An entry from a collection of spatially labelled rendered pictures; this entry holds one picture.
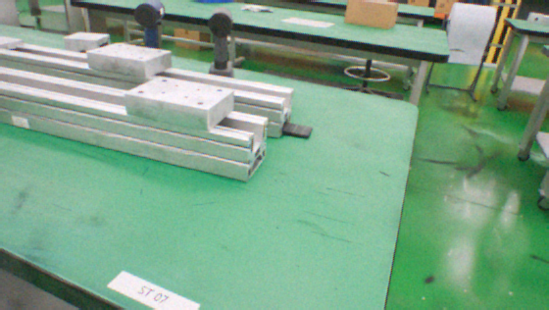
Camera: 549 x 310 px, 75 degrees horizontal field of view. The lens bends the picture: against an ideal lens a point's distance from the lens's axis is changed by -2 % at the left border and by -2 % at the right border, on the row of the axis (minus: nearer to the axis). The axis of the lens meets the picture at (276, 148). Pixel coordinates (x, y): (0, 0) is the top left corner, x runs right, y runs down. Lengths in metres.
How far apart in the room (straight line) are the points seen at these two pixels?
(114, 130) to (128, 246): 0.28
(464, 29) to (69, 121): 3.72
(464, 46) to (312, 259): 3.76
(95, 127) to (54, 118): 0.10
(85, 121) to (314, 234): 0.48
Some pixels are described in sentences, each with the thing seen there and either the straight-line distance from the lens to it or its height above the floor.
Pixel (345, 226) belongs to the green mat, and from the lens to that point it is 0.57.
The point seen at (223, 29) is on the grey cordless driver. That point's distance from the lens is 0.97.
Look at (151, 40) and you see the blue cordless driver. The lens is 1.11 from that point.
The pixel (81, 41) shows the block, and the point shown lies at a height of 0.87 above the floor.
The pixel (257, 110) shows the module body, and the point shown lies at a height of 0.84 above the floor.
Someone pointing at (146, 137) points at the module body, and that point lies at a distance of 0.69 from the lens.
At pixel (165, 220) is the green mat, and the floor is 0.78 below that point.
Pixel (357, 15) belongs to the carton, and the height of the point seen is 0.84.
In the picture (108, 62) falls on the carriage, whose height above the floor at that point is 0.89.
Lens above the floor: 1.13
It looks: 28 degrees down
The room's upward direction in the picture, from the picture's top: 5 degrees clockwise
